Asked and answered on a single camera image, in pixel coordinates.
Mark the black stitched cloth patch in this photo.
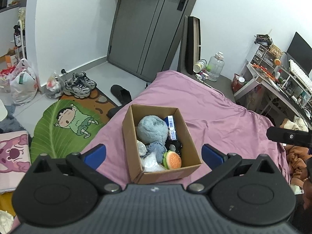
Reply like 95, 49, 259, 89
165, 139, 183, 156

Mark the hamburger plush toy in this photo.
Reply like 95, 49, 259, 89
162, 151, 182, 170

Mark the clear bag of stuffing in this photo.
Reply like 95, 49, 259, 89
141, 153, 166, 173

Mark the blue tissue pack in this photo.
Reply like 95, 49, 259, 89
164, 115, 177, 141

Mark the white soft wad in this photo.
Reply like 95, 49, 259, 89
137, 140, 147, 157

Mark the beige blanket pile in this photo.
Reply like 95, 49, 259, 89
280, 116, 311, 195

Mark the pink bed sheet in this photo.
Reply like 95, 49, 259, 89
83, 70, 290, 188

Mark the green cartoon leaf rug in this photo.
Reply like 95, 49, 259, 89
30, 100, 105, 162

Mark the white desk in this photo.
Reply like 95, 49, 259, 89
234, 63, 311, 129

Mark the brown patterned doormat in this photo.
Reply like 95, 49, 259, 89
59, 88, 117, 124

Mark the white keyboard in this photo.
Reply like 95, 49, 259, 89
288, 59, 312, 92

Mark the red snack bucket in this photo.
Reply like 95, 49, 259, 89
231, 74, 246, 93

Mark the grey sneaker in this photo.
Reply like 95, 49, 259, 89
63, 80, 91, 99
73, 72, 97, 90

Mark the black slipper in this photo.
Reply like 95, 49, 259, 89
111, 85, 132, 105

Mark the pink cartoon cushion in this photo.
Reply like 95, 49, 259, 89
0, 130, 31, 193

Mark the white plastic bag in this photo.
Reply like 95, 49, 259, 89
45, 72, 65, 99

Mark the white drawer organizer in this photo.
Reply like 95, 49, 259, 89
250, 43, 276, 70

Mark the black monitor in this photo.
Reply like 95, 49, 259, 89
287, 32, 312, 75

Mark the large clear water jug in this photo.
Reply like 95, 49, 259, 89
206, 52, 225, 81

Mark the tipped paper cup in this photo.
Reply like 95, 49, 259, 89
193, 59, 207, 74

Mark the large plastic shopping bag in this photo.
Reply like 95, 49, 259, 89
10, 58, 38, 106

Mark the long black cardboard box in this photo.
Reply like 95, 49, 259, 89
184, 16, 201, 74

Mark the grey door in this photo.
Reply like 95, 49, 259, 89
107, 0, 196, 82

